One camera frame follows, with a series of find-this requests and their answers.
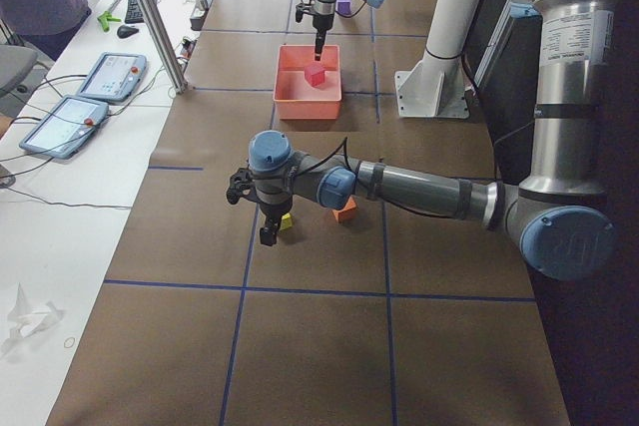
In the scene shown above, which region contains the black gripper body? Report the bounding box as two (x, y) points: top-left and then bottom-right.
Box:
(258, 193), (293, 223)
(313, 13), (333, 38)

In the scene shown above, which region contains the yellow foam block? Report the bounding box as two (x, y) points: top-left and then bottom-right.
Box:
(280, 213), (293, 230)

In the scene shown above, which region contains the red foam block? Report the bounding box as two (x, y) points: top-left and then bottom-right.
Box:
(304, 62), (325, 88)

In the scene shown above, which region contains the pink plastic bin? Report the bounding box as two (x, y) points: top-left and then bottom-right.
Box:
(274, 45), (342, 120)

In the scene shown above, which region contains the purple foam block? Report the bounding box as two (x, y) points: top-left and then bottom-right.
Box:
(336, 0), (351, 16)

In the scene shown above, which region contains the orange foam block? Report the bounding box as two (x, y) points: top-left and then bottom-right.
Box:
(332, 197), (357, 223)

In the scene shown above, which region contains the black computer mouse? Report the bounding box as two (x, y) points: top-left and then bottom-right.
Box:
(116, 25), (139, 39)

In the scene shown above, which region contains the upper teach pendant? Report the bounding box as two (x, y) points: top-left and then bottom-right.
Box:
(77, 52), (148, 103)

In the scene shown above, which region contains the teach pendant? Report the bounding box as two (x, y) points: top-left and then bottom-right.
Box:
(77, 52), (148, 103)
(19, 95), (109, 160)

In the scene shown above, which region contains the lower teach pendant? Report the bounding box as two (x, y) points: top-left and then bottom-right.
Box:
(19, 95), (109, 160)

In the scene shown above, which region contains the crumpled white paper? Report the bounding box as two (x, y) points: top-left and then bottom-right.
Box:
(1, 283), (65, 358)

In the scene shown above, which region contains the person in purple shirt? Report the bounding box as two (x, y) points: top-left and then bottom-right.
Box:
(1, 0), (91, 61)

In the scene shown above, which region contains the grey office chair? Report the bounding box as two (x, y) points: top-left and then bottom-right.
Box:
(0, 45), (38, 97)

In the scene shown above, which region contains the white pedestal column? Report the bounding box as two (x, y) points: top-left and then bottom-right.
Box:
(394, 0), (479, 119)

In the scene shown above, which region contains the aluminium frame post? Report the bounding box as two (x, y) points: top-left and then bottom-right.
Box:
(138, 0), (188, 94)

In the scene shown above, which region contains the green handled tool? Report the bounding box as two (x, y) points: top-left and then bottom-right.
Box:
(97, 10), (121, 32)

